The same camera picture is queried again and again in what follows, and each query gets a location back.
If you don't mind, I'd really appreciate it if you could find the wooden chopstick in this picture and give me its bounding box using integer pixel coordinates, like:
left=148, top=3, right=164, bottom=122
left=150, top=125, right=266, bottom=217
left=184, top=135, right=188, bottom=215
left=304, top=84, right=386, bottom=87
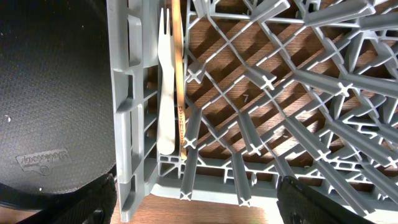
left=172, top=0, right=187, bottom=160

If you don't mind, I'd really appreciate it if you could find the white plastic fork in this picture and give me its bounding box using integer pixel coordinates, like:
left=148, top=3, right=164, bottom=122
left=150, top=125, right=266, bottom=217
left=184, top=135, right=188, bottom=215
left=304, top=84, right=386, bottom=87
left=157, top=8, right=175, bottom=155

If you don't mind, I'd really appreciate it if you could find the round black tray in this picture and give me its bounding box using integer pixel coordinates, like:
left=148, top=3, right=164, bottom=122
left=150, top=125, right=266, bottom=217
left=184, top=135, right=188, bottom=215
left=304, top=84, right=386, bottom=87
left=1, top=0, right=116, bottom=210

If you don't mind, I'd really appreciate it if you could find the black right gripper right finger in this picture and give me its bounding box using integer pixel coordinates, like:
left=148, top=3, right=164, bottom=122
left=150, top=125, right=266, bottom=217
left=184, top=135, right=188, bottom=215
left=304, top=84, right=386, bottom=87
left=277, top=175, right=373, bottom=224

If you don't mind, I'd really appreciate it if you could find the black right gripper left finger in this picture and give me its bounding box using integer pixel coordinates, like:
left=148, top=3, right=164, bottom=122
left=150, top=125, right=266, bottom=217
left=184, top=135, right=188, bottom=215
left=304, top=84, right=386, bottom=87
left=18, top=174, right=117, bottom=224

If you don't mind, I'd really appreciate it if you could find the grey plastic dishwasher rack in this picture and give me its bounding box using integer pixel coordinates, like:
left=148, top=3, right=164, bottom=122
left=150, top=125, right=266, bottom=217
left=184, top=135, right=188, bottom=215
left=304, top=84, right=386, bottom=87
left=106, top=0, right=397, bottom=223

